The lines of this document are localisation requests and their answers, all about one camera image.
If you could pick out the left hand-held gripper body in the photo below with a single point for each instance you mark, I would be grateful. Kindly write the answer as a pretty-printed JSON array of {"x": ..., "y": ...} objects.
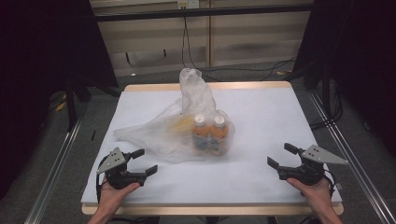
[{"x": 116, "y": 174}]

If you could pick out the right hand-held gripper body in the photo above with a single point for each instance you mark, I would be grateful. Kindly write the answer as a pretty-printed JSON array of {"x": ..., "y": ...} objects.
[{"x": 308, "y": 172}]

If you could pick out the clear plastic bag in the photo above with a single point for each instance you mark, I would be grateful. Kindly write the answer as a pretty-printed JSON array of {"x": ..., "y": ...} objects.
[{"x": 149, "y": 137}]

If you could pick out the orange drink bottle white cap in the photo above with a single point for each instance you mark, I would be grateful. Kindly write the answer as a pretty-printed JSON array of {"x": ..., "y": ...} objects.
[
  {"x": 200, "y": 133},
  {"x": 219, "y": 133}
]

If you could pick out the person's left hand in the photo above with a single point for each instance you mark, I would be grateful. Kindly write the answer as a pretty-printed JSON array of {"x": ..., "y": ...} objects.
[{"x": 112, "y": 197}]

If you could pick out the person's right hand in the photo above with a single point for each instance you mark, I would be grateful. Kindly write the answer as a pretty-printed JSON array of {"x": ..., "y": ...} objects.
[{"x": 317, "y": 196}]

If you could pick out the white table sheet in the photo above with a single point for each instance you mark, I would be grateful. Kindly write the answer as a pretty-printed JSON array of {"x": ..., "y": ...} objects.
[{"x": 264, "y": 124}]

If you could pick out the small black stick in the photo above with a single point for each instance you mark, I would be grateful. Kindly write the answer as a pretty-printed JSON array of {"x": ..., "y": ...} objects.
[{"x": 93, "y": 134}]

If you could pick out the yellow snack packet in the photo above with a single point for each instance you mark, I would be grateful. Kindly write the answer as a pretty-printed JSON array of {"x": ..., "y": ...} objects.
[{"x": 182, "y": 126}]

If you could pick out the black metal stand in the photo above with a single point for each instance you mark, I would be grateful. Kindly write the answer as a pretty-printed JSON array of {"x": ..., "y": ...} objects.
[
  {"x": 71, "y": 102},
  {"x": 325, "y": 90}
]

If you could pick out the black curtain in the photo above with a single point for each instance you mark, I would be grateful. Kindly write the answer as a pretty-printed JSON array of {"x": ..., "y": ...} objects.
[
  {"x": 37, "y": 62},
  {"x": 358, "y": 46}
]

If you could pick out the black horizontal bar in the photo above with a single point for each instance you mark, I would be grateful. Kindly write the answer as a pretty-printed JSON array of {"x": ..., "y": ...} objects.
[{"x": 202, "y": 12}]

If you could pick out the metal floor rail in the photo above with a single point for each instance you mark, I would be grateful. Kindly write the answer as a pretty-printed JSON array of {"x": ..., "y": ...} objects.
[
  {"x": 351, "y": 161},
  {"x": 53, "y": 174}
]

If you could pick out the white wall outlet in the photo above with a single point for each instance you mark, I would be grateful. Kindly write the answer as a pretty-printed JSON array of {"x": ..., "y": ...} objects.
[{"x": 188, "y": 3}]

